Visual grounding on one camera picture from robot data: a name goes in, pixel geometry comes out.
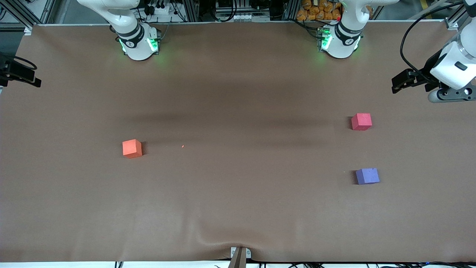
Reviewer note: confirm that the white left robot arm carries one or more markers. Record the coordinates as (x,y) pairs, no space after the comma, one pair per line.
(342,44)

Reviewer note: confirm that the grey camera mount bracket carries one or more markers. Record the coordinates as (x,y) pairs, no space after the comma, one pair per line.
(240,257)

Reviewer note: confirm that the aluminium frame post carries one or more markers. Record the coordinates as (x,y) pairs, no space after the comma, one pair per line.
(292,9)
(190,9)

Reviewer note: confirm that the white terminal block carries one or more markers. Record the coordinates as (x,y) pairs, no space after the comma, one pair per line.
(251,17)

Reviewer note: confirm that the bag of orange items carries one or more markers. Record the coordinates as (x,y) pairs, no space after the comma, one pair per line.
(316,11)

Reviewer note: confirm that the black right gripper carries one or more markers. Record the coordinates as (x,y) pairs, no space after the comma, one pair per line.
(8,69)

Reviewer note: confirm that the red foam block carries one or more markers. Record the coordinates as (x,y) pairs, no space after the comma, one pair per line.
(361,121)

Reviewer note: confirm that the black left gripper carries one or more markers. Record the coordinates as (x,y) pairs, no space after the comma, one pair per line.
(426,74)

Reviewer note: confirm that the orange foam block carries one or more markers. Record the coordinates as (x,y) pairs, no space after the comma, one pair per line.
(131,148)

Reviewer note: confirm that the brown table cover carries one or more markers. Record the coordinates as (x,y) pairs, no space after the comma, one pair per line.
(238,208)

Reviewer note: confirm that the white power strip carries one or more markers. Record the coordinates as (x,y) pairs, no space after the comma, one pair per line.
(159,9)

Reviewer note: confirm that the aluminium table corner bracket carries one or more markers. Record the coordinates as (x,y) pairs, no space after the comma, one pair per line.
(452,23)
(28,30)

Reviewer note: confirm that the purple foam block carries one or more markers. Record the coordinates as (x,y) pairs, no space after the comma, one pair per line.
(367,176)

